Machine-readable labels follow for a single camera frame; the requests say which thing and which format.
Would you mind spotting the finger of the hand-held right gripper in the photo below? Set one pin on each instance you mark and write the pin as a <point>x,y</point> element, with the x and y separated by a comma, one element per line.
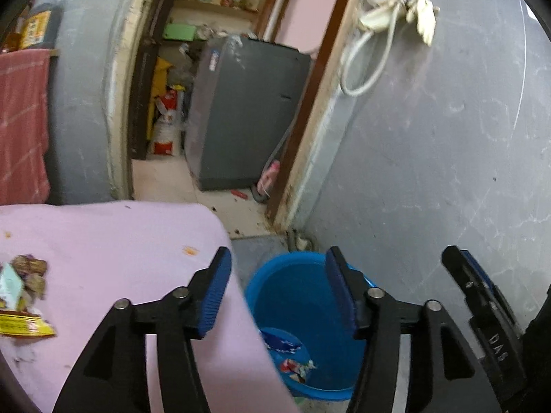
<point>486,277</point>
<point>462,271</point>

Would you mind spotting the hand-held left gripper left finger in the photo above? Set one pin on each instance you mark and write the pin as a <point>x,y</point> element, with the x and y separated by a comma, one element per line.
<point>215,292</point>

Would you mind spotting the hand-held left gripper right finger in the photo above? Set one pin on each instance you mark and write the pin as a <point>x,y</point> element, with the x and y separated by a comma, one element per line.
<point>340,292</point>

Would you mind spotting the blue plastic bucket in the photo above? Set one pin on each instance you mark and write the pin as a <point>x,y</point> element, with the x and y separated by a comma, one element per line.
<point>292,292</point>

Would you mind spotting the red and white wrapper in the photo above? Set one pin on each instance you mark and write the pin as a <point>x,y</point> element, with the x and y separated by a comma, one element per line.
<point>297,370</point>

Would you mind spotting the red item on floor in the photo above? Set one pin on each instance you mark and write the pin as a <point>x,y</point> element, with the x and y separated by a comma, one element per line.
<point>239,193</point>

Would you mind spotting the white sack with red print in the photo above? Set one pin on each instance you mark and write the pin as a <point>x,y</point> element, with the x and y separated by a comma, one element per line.
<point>167,133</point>

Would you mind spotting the grey washing machine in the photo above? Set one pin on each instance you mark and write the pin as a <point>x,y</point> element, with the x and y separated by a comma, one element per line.
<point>249,112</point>

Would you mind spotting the yellow wrapper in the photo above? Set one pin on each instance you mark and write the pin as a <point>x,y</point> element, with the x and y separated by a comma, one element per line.
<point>23,325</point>

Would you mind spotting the pale green packet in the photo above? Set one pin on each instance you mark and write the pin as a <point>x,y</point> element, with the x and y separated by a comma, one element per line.
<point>9,286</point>

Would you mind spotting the yellow bag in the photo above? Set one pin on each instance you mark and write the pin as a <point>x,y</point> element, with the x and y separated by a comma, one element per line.
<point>160,77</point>

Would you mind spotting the red checked cloth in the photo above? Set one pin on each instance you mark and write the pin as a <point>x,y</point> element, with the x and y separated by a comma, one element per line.
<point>21,124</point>

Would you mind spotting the cream rubber gloves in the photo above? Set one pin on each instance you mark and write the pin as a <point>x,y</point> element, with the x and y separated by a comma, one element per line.
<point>424,10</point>

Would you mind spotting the green box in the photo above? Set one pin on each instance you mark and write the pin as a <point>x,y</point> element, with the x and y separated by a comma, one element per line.
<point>180,31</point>

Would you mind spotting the orange packet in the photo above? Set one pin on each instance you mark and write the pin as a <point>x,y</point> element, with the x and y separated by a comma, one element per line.
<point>12,36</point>

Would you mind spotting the dark oil jug yellow label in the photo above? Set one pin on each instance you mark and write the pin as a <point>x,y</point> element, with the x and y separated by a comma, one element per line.
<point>45,13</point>

